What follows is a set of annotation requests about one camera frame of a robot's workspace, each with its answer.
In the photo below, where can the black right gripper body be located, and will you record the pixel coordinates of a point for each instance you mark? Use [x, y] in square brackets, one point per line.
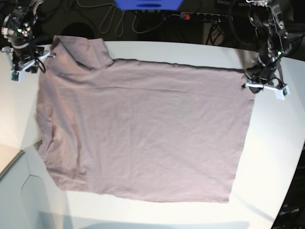
[22, 57]

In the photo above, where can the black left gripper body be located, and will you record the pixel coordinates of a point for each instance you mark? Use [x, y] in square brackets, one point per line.
[265, 75]

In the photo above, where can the mauve grey t-shirt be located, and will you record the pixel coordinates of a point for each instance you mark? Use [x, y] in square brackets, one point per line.
[148, 131]

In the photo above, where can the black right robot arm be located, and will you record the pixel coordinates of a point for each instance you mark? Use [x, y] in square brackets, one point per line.
[18, 30]

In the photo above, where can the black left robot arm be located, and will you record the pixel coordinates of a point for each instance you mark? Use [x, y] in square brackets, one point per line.
[266, 17]

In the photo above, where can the black power strip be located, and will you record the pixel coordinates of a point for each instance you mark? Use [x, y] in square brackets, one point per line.
[205, 17]

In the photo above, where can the blue plastic bin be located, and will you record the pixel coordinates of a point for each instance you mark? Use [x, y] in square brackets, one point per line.
[148, 4]

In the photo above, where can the white cardboard box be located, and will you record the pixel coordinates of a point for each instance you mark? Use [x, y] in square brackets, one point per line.
[22, 196]

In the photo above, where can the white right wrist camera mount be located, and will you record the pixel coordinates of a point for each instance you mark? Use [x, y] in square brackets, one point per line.
[18, 76]

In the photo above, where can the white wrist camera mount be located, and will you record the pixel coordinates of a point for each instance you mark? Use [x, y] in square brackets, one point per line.
[18, 76]
[280, 91]

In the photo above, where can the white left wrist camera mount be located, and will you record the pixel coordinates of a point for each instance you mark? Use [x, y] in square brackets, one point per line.
[280, 91]

